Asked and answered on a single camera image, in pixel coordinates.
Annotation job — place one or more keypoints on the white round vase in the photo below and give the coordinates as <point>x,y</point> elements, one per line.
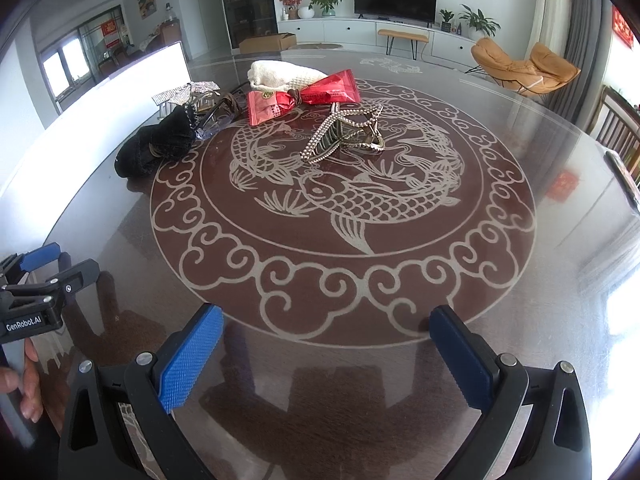
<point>307,12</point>

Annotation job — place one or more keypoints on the brown patterned glass desktop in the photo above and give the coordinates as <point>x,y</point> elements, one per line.
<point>350,290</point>

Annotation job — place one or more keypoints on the white door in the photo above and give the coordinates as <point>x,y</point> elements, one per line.
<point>206,10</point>

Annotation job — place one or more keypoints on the red snack packet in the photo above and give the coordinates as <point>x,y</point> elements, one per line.
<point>330,87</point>

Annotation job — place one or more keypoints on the red flowers in vase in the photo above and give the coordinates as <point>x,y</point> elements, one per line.
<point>291,0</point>

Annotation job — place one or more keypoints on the dark wooden slatted chair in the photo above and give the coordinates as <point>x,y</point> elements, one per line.
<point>617,125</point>

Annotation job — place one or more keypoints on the grey curtain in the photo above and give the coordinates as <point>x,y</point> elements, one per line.
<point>587,35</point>

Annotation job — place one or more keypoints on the wooden bench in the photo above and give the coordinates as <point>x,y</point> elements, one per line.
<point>402,35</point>

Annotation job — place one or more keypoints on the person's left hand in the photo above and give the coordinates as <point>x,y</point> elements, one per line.
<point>35,385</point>

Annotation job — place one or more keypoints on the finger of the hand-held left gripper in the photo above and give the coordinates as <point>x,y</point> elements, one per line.
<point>77,277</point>
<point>40,256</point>

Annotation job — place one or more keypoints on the rhinestone hair claw clip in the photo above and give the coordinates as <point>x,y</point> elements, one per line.
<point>345,135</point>

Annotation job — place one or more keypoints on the large leafy potted plant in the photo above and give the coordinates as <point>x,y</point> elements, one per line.
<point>479,21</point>

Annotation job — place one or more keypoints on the cream knitted cloth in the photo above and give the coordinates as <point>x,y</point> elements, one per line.
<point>280,75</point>

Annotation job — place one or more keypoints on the orange lounge chair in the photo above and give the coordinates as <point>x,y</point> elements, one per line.
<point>520,67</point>

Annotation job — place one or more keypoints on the framed wall painting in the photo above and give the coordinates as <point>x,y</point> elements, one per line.
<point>146,0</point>

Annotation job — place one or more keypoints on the dark flat device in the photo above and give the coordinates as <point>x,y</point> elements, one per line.
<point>625,180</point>

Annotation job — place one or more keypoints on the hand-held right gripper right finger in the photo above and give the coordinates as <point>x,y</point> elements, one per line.
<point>460,360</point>

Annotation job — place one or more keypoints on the red wall hanging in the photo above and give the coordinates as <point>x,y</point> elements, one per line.
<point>623,27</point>

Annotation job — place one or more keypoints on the small potted plant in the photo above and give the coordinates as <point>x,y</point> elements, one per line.
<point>446,20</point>

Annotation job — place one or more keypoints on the dark glass display cabinet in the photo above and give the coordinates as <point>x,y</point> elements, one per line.
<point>247,5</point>

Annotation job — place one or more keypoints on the white television cabinet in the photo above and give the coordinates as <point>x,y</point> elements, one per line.
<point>350,32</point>

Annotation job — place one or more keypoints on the red door poster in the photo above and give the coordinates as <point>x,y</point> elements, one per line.
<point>110,35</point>

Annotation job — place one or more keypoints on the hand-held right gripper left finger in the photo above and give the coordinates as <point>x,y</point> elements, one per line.
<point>192,355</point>

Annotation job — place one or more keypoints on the green plant in glass vase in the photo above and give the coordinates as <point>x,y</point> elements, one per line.
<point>326,2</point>

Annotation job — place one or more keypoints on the silver rhinestone bow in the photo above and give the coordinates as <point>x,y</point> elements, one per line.
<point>175,93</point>

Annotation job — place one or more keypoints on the cream covered standing air conditioner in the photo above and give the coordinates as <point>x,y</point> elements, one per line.
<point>547,10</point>

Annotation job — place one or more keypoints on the brown cardboard box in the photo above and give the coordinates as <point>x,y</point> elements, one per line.
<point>267,43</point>

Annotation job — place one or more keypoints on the round beige floor cushion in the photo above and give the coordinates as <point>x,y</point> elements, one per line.
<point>315,46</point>

